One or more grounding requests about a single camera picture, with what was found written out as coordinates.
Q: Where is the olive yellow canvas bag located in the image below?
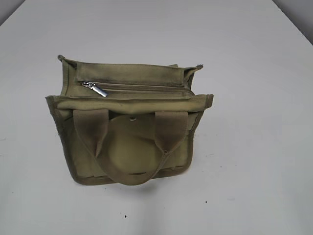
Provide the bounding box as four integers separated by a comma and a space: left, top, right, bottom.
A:
46, 55, 214, 186

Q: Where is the silver metal zipper pull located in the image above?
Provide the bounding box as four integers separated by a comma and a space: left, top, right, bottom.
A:
82, 81, 108, 97

